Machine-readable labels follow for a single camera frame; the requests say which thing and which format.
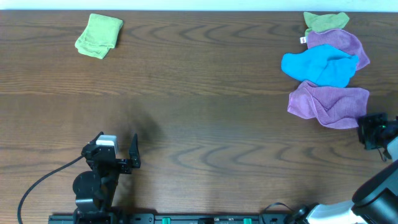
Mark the folded green cloth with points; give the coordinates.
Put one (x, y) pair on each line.
(99, 36)

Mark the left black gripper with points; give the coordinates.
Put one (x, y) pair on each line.
(116, 160)

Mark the purple cloth with tag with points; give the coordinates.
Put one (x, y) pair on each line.
(340, 39)

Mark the blue cloth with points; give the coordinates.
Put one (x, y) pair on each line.
(323, 65)

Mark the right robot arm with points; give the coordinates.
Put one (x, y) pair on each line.
(376, 200)

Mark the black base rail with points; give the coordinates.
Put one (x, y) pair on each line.
(148, 218)

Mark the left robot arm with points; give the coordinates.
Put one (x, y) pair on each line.
(95, 189)

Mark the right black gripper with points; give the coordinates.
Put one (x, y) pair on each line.
(365, 131)

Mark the crumpled green cloth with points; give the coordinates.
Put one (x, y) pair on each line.
(321, 23)

